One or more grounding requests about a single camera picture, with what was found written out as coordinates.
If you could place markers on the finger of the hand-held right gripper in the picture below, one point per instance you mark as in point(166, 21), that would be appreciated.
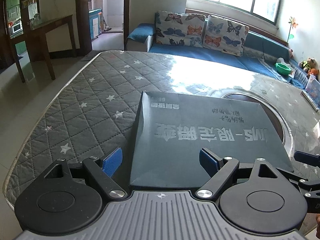
point(303, 157)
point(302, 181)

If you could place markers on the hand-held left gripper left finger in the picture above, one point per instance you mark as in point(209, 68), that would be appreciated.
point(112, 161)

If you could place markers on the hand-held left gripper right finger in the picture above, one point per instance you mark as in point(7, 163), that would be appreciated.
point(207, 161)

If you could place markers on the dark grey printed box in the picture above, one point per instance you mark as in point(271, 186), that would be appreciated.
point(200, 135)

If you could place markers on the grey quilted desktop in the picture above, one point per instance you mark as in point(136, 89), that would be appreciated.
point(87, 100)

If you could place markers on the round black built-in hotplate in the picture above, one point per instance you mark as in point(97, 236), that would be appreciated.
point(275, 120)

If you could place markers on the flat picture book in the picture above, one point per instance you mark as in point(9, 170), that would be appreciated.
point(310, 101)

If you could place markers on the pastel toy package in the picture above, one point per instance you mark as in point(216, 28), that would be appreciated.
point(313, 87)

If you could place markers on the green bowl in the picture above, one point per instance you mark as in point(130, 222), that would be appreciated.
point(283, 68)

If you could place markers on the brown plush bear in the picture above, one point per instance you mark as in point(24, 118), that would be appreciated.
point(308, 65)

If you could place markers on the pink plush toy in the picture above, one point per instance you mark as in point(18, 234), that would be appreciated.
point(290, 53)

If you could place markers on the blue sofa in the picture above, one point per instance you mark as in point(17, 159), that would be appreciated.
point(190, 55)

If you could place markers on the butterfly print cushion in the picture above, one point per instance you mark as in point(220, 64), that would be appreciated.
point(225, 35)
point(180, 30)

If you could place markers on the colourful pinwheel flower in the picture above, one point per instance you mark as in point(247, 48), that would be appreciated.
point(293, 25)

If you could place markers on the mop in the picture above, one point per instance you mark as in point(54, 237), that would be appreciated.
point(106, 26)

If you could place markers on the blue bathroom cabinet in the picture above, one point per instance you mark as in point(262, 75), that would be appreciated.
point(95, 23)

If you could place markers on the dark wooden side table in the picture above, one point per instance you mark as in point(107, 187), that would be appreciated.
point(50, 23)

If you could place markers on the row of glass jars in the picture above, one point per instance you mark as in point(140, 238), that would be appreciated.
point(33, 20)

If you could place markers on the white microwave oven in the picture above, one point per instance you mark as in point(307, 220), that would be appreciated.
point(15, 28)

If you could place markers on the dark wooden shelf cabinet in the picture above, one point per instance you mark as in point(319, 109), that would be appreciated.
point(24, 20)

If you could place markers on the dark wooden door frame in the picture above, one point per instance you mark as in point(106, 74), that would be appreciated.
point(83, 17)

